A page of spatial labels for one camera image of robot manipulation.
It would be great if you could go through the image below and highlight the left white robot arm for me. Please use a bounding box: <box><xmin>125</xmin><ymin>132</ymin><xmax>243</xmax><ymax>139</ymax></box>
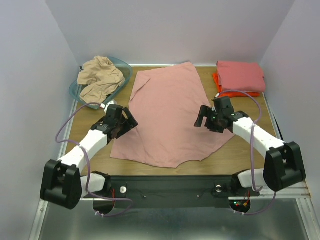
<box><xmin>40</xmin><ymin>103</ymin><xmax>138</xmax><ymax>210</ymax></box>

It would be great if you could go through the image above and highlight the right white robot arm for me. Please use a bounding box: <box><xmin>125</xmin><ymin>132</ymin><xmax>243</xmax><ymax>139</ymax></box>
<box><xmin>194</xmin><ymin>96</ymin><xmax>306</xmax><ymax>192</ymax></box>

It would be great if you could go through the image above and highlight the folded orange t shirt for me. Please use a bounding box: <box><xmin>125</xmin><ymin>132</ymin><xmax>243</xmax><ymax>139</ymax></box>
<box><xmin>212</xmin><ymin>72</ymin><xmax>247</xmax><ymax>98</ymax></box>

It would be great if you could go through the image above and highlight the folded salmon pink t shirt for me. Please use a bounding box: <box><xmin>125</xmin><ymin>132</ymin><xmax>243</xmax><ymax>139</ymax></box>
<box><xmin>217</xmin><ymin>60</ymin><xmax>266</xmax><ymax>93</ymax></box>

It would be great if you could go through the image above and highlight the beige t shirt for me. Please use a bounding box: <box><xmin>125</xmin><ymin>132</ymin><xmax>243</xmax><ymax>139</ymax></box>
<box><xmin>77</xmin><ymin>56</ymin><xmax>125</xmax><ymax>104</ymax></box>

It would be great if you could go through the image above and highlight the teal plastic basket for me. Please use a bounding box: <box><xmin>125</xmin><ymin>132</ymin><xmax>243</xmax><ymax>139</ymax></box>
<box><xmin>69</xmin><ymin>57</ymin><xmax>133</xmax><ymax>105</ymax></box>

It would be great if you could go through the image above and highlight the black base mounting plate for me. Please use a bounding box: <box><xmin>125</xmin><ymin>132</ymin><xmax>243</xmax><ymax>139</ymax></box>
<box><xmin>93</xmin><ymin>175</ymin><xmax>259</xmax><ymax>209</ymax></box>

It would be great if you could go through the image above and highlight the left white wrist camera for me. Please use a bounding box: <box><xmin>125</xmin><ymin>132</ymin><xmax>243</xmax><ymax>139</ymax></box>
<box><xmin>100</xmin><ymin>99</ymin><xmax>118</xmax><ymax>113</ymax></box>

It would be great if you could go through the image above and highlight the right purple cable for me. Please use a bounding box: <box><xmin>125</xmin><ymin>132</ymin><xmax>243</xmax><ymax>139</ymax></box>
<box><xmin>217</xmin><ymin>90</ymin><xmax>278</xmax><ymax>216</ymax></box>

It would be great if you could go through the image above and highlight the purple cable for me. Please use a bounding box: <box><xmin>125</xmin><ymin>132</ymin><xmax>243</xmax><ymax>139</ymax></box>
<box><xmin>54</xmin><ymin>102</ymin><xmax>135</xmax><ymax>218</ymax></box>
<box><xmin>217</xmin><ymin>90</ymin><xmax>278</xmax><ymax>216</ymax></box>

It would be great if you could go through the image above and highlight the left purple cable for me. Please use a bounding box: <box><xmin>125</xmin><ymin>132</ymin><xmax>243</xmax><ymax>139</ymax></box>
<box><xmin>54</xmin><ymin>102</ymin><xmax>135</xmax><ymax>218</ymax></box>

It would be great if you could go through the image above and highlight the aluminium frame rail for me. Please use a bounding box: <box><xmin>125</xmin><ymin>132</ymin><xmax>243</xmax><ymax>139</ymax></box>
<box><xmin>29</xmin><ymin>64</ymin><xmax>320</xmax><ymax>240</ymax></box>

